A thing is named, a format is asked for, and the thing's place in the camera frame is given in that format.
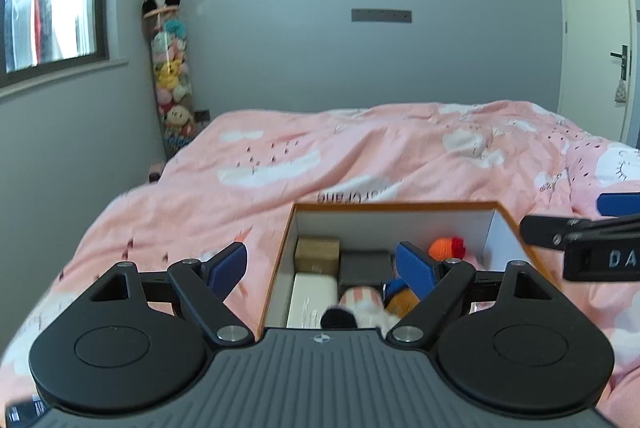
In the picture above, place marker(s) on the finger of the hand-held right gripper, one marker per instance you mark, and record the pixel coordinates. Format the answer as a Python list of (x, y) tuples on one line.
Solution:
[(550, 230), (620, 204)]

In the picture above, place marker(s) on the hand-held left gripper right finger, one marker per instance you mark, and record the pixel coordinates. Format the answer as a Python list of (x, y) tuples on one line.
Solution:
[(415, 265)]

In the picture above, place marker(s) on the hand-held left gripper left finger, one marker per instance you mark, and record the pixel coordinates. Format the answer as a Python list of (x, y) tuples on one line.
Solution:
[(227, 265)]

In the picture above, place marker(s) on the orange crocheted toy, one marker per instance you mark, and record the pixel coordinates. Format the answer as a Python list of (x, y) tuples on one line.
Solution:
[(445, 248)]

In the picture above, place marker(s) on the black textured box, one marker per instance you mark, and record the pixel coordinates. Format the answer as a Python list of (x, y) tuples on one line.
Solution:
[(365, 268)]

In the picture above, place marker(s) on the orange cardboard box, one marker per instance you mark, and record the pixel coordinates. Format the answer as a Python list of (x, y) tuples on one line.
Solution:
[(390, 220)]

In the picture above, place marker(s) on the calico cat plush toy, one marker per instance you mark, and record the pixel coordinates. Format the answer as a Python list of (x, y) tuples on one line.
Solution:
[(362, 303)]

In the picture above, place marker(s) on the white rectangular box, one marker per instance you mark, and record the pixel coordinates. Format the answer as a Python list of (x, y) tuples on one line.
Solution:
[(310, 303)]

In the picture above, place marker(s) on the small hanging pouch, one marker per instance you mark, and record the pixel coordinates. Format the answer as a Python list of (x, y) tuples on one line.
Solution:
[(620, 92)]

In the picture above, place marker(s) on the pink printed blanket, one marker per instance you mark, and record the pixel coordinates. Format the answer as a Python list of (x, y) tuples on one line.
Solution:
[(350, 148)]

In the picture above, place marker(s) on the white door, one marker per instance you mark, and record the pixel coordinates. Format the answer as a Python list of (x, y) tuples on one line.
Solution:
[(590, 33)]

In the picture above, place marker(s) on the clear tube of plush toys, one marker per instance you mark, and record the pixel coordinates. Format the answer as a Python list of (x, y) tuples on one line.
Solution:
[(172, 83)]

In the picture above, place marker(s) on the smartphone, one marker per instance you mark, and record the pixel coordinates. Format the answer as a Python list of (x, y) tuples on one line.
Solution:
[(25, 410)]

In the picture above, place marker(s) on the dark wall socket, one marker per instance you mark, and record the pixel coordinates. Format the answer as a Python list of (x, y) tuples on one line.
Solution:
[(201, 116)]

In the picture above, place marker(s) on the grey wall plate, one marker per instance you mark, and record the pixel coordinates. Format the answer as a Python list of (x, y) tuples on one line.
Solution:
[(382, 16)]

